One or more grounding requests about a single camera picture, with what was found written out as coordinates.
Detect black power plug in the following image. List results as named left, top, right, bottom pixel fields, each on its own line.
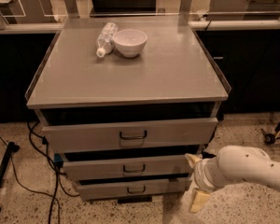
left=202, top=152, right=216, bottom=159

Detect black wheeled cart base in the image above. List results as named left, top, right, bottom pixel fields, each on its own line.
left=260, top=110, right=280, bottom=146

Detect black floor cables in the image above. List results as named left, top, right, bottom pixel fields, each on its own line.
left=0, top=120, right=80, bottom=224

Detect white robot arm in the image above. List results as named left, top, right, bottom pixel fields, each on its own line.
left=185, top=146, right=280, bottom=213

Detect grey drawer cabinet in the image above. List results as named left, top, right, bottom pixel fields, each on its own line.
left=24, top=17, right=232, bottom=204

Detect grey bottom drawer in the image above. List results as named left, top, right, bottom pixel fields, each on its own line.
left=77, top=173, right=190, bottom=201

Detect grey drawer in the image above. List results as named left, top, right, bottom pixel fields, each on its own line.
left=40, top=102, right=219, bottom=154
left=62, top=146, right=202, bottom=181
left=77, top=173, right=190, bottom=201

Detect black floor stand leg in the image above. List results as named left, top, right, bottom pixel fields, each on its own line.
left=0, top=141, right=21, bottom=217

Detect white ceramic bowl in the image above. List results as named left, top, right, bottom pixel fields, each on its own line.
left=113, top=29, right=147, bottom=58

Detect black mesh chair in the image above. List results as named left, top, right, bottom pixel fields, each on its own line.
left=90, top=0, right=157, bottom=17

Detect grey top drawer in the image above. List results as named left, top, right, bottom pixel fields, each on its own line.
left=40, top=102, right=219, bottom=154

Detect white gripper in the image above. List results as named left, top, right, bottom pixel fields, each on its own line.
left=185, top=153, right=223, bottom=213

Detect clear plastic water bottle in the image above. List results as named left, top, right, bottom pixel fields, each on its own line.
left=96, top=22, right=118, bottom=58

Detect blue plug box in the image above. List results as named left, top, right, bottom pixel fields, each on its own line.
left=54, top=153, right=63, bottom=168

